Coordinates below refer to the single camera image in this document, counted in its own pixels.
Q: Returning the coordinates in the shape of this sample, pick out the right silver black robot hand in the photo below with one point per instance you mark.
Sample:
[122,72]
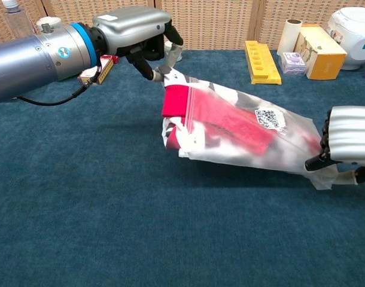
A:
[353,134]

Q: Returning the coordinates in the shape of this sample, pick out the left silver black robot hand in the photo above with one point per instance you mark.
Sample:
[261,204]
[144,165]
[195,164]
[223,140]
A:
[131,27]

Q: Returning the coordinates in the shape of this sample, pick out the clear plastic zip bag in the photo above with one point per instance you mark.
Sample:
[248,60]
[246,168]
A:
[296,161]

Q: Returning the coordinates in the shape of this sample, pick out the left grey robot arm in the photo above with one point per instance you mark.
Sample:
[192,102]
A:
[21,65]

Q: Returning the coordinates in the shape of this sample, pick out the red white carton box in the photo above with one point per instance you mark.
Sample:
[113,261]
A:
[116,59]

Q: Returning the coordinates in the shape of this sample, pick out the red snack box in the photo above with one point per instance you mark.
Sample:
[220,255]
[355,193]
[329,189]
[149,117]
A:
[106,68]

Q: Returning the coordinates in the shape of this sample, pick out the orange cream carton box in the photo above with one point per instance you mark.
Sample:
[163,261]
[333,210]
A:
[323,56]

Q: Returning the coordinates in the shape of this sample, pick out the woven bamboo folding screen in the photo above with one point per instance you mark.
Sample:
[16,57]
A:
[218,24]

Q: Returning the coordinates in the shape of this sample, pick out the purple tissue pack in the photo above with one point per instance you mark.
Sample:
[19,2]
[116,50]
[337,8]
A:
[293,64]

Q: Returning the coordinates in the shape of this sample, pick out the white round lidded container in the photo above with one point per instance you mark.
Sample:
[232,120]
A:
[356,39]

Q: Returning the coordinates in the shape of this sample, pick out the clear plastic water bottle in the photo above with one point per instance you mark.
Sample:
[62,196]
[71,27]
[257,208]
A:
[16,21]

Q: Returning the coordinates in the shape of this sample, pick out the yellow block with holes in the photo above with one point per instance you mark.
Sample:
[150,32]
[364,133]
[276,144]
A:
[261,62]

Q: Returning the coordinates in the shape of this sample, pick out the white paper roll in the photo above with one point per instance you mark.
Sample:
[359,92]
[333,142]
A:
[288,37]

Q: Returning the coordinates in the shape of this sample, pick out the blue carpet table cover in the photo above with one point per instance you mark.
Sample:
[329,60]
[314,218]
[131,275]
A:
[110,209]

